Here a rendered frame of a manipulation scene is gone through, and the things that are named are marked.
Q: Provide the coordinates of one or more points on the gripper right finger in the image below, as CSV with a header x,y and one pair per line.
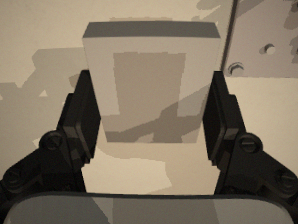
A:
x,y
244,167

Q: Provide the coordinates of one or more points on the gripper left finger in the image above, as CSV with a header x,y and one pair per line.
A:
x,y
60,151

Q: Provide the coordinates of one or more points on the beige rectangular block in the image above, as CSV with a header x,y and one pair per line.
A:
x,y
151,78

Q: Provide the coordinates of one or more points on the grey metal fixture plate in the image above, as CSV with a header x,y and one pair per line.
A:
x,y
253,25

